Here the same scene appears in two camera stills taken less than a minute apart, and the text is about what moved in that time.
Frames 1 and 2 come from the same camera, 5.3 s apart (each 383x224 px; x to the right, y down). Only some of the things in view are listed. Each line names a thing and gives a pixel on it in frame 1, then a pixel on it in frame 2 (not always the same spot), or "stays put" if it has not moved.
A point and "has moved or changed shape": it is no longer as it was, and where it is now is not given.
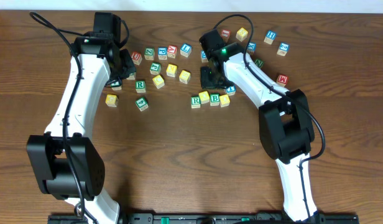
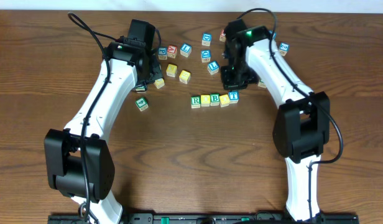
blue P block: x=162 y=53 stays put
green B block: x=214 y=99 stays put
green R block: x=195 y=102 stays put
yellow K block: x=171 y=70 stays put
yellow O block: x=204 y=96 has moved or changed shape
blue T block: x=231 y=90 has moved or changed shape
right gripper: x=206 y=83 to x=229 y=83
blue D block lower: x=203 y=56 stays put
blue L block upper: x=186 y=50 stays put
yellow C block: x=158 y=81 stays put
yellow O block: x=224 y=100 stays put
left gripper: x=126 y=66 to x=153 y=73
